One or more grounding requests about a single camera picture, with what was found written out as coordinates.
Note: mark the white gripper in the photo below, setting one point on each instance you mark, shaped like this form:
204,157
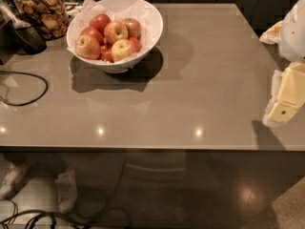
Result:
294,32

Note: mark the yellow-red apple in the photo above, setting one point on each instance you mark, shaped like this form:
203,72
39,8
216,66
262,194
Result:
87,46
122,49
115,31

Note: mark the small red apple right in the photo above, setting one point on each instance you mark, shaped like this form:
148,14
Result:
137,44

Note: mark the small red apple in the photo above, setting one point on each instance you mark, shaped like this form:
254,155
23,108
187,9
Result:
106,54
137,44

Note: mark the white paper bowl liner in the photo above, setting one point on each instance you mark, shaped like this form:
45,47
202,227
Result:
139,11

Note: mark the back right apple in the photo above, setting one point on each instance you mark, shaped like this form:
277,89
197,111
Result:
133,26

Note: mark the white ceramic bowl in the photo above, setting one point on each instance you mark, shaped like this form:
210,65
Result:
127,64

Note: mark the small red apple bottom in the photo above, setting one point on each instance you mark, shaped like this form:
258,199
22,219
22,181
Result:
106,54

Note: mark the red apple back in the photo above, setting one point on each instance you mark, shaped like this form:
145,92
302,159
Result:
100,21

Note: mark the red apple left middle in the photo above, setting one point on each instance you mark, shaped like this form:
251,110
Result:
94,32

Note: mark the glass jar of dried chips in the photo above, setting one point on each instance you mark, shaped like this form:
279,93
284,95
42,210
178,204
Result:
50,16

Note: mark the right white sock foot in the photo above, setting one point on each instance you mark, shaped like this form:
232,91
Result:
66,191

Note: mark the white sock foot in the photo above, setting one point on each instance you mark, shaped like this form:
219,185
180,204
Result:
66,191
13,180

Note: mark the black appliance at left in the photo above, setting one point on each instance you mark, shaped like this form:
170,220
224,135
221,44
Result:
26,36

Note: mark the left white sock foot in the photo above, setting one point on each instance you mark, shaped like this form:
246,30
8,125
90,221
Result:
13,180

